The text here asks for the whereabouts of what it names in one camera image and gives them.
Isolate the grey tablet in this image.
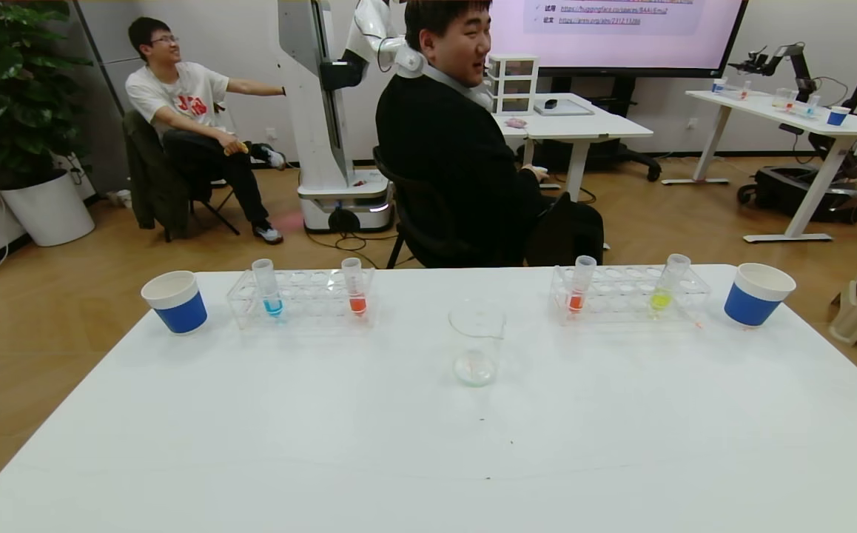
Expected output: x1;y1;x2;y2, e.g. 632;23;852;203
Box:
534;98;596;117

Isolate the person in black sweater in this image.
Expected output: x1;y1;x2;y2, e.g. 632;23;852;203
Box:
375;0;605;269

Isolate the green leafy plant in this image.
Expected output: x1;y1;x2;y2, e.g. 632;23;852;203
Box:
0;0;93;190

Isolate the clear glass beaker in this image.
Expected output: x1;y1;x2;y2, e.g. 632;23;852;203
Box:
448;300;507;387

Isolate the blue white paper cup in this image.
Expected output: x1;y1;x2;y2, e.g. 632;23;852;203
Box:
140;270;209;335
723;262;797;328

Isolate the black office chair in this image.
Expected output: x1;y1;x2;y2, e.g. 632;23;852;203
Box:
372;145;474;269

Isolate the orange pigment test tube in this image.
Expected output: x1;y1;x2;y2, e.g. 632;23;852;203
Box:
566;255;597;313
340;257;368;317

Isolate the yellow pigment test tube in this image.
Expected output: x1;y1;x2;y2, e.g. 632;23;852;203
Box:
648;253;692;313

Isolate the clear acrylic tube rack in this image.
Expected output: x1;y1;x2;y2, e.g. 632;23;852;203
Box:
551;263;712;325
226;266;377;330

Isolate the white drawer organizer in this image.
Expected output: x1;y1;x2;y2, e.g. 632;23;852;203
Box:
488;53;540;114

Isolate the black wheeled robot base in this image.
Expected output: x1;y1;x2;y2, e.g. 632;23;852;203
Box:
738;164;857;224

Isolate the large wall display screen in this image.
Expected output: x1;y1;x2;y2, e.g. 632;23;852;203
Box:
484;0;749;78

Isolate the person in white t-shirt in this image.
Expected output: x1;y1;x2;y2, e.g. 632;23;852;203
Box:
125;16;287;245

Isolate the white humanoid robot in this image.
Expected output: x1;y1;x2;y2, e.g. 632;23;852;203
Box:
275;0;407;234

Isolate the black screen stand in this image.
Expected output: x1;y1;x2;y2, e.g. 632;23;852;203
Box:
540;74;662;182

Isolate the black folding chair with jacket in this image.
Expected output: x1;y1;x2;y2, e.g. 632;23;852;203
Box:
122;110;241;243

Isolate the white desk with lab items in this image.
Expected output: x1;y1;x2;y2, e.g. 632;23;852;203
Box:
662;89;857;244

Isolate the blue pigment test tube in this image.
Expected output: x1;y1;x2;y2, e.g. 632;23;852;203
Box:
252;258;284;319

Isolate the white plant pot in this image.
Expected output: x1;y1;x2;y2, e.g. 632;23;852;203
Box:
0;169;96;247

